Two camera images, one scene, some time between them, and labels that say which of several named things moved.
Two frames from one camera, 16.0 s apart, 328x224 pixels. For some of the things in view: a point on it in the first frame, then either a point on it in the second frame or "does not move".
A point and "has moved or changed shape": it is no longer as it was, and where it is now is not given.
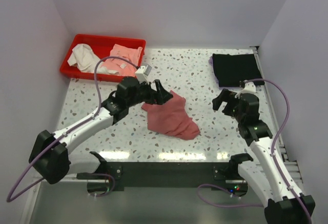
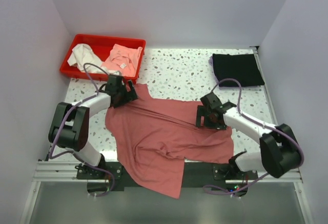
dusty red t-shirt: [171, 118] has moved or changed shape
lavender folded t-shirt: [211, 63] does not move
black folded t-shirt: [231, 69] does not move
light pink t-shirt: [123, 66] does not move
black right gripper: [225, 96] -> [202, 112]
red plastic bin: [101, 45] does not move
